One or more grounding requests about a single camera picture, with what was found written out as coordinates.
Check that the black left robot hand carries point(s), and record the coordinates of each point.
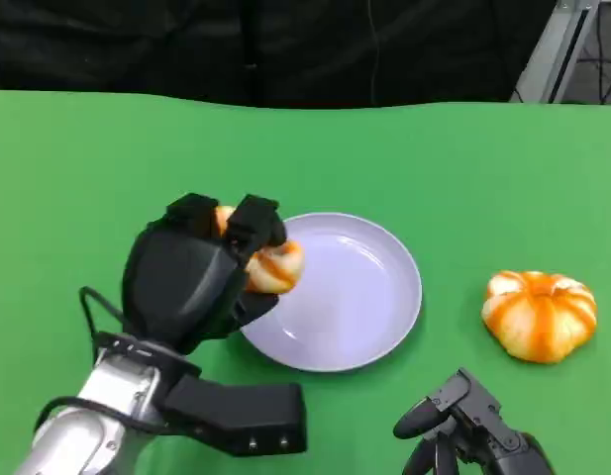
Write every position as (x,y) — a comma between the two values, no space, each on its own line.
(181,277)

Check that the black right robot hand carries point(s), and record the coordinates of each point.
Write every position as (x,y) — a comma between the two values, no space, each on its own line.
(478,420)

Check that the orange white toy bread roll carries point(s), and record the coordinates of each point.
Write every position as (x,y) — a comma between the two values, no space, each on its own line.
(277,269)
(538,316)

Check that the lilac plate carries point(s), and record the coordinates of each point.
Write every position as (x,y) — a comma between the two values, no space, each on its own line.
(344,297)

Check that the green table cloth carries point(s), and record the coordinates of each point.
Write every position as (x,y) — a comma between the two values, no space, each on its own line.
(305,158)

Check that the black backdrop curtain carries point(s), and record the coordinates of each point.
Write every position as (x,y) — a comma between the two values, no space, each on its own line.
(235,44)

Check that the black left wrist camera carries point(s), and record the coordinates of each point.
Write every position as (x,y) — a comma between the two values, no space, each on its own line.
(245,415)

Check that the grey metal frame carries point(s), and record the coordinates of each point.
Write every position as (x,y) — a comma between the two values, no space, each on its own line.
(552,54)

